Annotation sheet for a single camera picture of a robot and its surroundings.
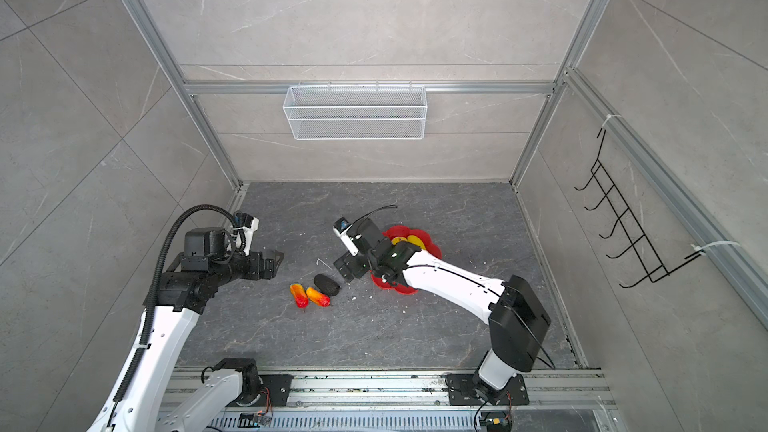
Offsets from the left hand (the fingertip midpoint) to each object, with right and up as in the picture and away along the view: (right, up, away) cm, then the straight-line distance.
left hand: (263, 247), depth 74 cm
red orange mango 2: (+11, -17, +13) cm, 24 cm away
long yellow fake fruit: (+39, -1, +23) cm, 45 cm away
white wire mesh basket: (+20, +42, +27) cm, 54 cm away
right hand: (+22, -2, +8) cm, 23 cm away
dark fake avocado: (+13, -14, +15) cm, 24 cm away
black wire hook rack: (+86, -2, -14) cm, 87 cm away
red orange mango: (+5, -16, +14) cm, 22 cm away
